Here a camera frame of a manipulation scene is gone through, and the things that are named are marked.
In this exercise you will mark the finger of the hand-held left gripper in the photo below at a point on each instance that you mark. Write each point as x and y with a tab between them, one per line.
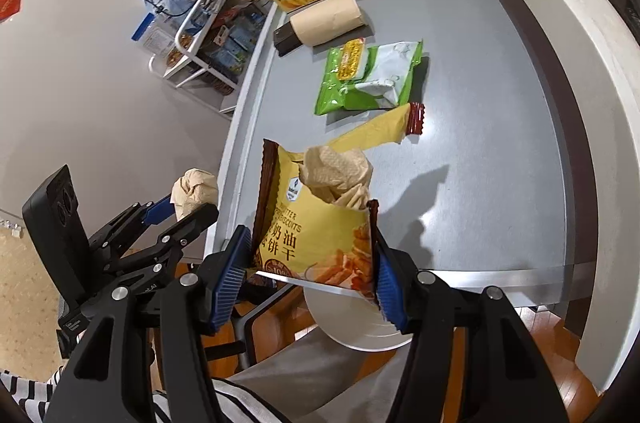
190	228
157	210

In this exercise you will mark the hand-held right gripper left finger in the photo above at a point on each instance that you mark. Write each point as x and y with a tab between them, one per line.
230	283

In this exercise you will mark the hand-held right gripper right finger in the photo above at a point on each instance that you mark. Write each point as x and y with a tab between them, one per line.
390	298

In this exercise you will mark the yellow biscuit packet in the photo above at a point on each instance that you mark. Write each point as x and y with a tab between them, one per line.
300	223

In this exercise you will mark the brown embossed napkin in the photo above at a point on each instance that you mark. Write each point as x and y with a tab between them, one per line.
335	173

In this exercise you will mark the person's striped shirt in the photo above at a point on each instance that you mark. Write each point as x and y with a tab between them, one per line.
245	403

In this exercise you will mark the clear jar with blue lid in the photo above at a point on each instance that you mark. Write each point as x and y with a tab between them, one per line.
155	40

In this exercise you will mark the yellow wrapper with red end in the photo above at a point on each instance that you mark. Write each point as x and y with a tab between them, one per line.
385	125

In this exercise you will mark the group of blue packets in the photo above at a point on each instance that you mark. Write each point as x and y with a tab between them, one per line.
237	45

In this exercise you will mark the green snack wrapper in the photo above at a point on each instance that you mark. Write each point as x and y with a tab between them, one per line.
330	88

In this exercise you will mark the small black object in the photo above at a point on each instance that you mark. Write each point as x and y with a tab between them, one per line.
286	39

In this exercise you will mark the white and green wrapper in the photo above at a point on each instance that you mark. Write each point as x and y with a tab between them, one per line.
395	68

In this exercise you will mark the tan paper cup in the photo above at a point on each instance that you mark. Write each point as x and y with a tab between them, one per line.
330	18

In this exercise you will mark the grey metal frame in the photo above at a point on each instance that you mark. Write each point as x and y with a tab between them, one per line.
250	328

